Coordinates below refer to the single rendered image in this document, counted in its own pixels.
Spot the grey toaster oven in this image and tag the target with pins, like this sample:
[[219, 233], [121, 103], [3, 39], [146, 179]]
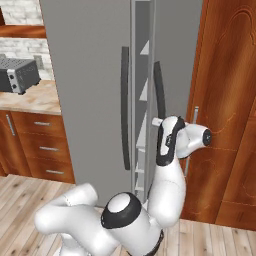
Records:
[[18, 76]]

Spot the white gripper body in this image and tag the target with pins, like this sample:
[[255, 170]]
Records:
[[157, 122]]

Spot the plain brown wooden cabinet door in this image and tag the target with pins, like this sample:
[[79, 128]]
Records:
[[241, 186]]

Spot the wide grey fridge door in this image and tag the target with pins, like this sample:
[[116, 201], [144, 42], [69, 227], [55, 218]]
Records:
[[90, 100]]

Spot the tall brown wooden cabinet door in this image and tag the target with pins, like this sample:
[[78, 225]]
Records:
[[223, 66]]

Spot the narrow grey fridge door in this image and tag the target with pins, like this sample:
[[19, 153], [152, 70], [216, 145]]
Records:
[[178, 60]]

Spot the grey wall socket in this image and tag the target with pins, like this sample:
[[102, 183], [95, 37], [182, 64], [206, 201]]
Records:
[[39, 62]]

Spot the brown wooden drawer front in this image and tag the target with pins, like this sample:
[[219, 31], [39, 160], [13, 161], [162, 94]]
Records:
[[33, 148], [38, 170], [26, 124]]

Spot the brown wooden cupboard door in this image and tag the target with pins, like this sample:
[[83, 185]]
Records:
[[11, 150]]

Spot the brown wooden wall cupboard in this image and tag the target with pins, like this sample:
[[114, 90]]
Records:
[[23, 31]]

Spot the grey side-by-side fridge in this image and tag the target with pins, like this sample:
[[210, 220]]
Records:
[[142, 100]]

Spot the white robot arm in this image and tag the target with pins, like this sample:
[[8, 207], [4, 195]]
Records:
[[166, 196]]

